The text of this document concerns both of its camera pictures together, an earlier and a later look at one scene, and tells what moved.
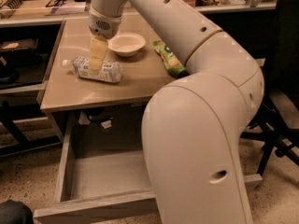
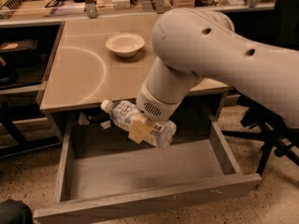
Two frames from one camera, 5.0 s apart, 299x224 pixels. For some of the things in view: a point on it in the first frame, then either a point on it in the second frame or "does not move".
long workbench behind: x=22 y=5 does not move
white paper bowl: x=126 y=44 does not move
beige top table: x=65 y=96 does not move
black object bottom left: x=14 y=212 does not move
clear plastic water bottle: x=110 y=72 → x=123 y=112
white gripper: x=104 y=26 → x=154 y=105
